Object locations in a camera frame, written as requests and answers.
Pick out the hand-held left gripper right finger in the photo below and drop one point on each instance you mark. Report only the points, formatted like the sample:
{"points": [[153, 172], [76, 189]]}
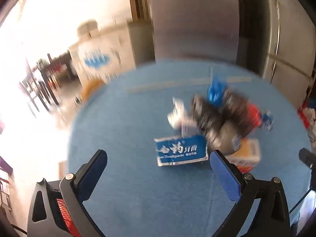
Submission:
{"points": [[223, 175]]}

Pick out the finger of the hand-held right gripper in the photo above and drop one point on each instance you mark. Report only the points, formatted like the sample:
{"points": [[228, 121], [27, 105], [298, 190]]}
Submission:
{"points": [[306, 156]]}

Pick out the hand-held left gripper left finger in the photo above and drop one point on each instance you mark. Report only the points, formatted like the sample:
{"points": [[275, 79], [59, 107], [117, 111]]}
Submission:
{"points": [[92, 175]]}

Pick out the blue toothpaste box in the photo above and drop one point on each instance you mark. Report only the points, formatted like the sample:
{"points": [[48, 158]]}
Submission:
{"points": [[180, 150]]}

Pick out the red plastic bag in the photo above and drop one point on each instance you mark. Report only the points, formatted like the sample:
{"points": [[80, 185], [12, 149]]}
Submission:
{"points": [[254, 116]]}

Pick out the white packet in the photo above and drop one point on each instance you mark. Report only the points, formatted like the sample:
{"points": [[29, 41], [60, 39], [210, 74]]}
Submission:
{"points": [[177, 114]]}

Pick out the orange white carton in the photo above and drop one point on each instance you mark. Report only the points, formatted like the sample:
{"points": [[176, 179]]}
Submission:
{"points": [[246, 153]]}

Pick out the pile of plastic bags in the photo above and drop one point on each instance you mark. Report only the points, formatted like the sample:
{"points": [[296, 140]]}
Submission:
{"points": [[308, 118]]}

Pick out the blue white wrapper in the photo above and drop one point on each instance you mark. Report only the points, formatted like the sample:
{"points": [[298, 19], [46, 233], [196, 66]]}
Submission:
{"points": [[267, 121]]}

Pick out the black plastic bag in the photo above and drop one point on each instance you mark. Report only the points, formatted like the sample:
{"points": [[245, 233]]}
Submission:
{"points": [[212, 118]]}

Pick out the blue tablecloth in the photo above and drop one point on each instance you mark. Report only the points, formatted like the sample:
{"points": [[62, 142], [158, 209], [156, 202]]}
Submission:
{"points": [[148, 197]]}

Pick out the blue plastic bag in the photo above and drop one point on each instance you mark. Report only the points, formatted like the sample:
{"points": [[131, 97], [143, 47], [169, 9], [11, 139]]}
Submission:
{"points": [[216, 92]]}

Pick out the yellow floor fan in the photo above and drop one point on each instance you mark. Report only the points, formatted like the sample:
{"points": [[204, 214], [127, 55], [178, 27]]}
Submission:
{"points": [[91, 87]]}

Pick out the dark wooden chair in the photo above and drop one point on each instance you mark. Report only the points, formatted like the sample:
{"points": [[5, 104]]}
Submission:
{"points": [[47, 91]]}

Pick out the white chest freezer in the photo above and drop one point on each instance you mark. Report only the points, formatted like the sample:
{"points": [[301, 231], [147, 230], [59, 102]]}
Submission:
{"points": [[98, 61]]}

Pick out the dark wooden dining table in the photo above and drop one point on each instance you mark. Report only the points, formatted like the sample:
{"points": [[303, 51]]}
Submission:
{"points": [[61, 64]]}

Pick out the silver two-door fridge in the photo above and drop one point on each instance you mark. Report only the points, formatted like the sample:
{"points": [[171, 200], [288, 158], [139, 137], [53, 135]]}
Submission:
{"points": [[291, 29]]}

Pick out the white rice cooker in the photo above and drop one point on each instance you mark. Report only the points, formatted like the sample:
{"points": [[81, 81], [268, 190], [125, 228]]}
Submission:
{"points": [[87, 28]]}

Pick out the brown wooden door frame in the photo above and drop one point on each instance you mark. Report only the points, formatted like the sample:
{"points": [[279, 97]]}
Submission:
{"points": [[134, 0]]}

